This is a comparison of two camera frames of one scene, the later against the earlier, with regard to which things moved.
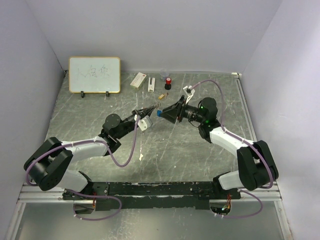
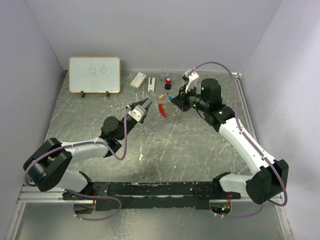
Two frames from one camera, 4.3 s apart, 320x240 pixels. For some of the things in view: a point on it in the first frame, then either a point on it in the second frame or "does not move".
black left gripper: [144, 112] to [146, 109]
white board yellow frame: [94, 74] does not move
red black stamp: [168, 85] does not move
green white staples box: [138, 81] does not move
